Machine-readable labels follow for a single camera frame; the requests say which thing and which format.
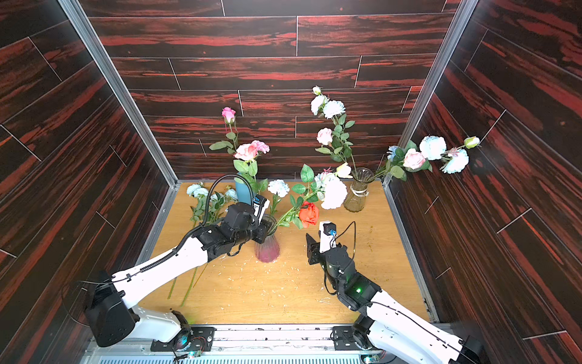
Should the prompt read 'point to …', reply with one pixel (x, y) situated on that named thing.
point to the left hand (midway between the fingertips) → (271, 223)
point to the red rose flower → (308, 214)
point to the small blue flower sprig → (214, 206)
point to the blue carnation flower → (279, 186)
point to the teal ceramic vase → (243, 191)
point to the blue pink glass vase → (269, 252)
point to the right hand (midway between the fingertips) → (319, 232)
